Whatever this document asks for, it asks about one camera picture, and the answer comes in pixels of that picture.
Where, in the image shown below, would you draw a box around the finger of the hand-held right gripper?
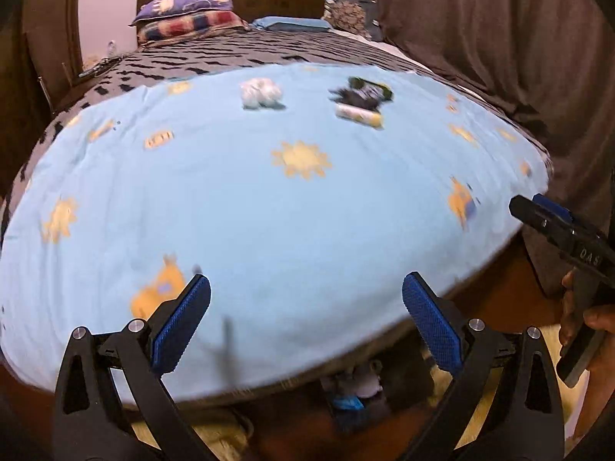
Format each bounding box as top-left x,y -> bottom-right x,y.
509,195 -> 571,250
533,193 -> 575,226

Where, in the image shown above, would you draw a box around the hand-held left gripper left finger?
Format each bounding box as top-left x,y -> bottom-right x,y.
52,273 -> 212,461

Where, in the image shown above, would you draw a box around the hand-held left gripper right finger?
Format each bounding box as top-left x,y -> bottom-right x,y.
402,271 -> 565,461

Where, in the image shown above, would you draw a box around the black trash bin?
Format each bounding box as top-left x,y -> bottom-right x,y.
317,355 -> 443,443

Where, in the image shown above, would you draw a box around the grey plush toy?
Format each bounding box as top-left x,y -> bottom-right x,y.
331,362 -> 382,397

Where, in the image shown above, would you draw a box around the person's right forearm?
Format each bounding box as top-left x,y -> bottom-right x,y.
572,370 -> 615,443

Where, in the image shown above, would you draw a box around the person's right hand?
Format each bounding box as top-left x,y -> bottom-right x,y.
558,269 -> 615,375

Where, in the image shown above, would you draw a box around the yellow fluffy rug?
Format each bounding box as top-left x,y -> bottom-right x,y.
130,327 -> 592,461

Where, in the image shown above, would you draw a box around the light blue printed sheet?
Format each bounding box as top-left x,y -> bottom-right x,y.
0,62 -> 551,401

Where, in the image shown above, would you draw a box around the brown curtain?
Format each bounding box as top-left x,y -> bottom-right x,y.
334,0 -> 615,298

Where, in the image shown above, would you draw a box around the yellow white tube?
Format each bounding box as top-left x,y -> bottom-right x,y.
335,103 -> 384,129

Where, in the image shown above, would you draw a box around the dark green packet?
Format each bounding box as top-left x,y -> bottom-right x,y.
329,77 -> 392,106

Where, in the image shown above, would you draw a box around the dark blue bag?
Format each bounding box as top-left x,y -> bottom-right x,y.
348,0 -> 385,41

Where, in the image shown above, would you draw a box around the log pattern cushion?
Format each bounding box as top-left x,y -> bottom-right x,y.
324,0 -> 371,39

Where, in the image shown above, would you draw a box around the red blue plaid pillow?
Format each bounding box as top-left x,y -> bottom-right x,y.
137,10 -> 251,48

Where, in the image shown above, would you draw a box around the purple printed pillow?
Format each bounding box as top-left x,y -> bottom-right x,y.
130,0 -> 235,27

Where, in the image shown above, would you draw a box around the wooden wardrobe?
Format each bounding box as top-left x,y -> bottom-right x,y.
0,0 -> 85,193

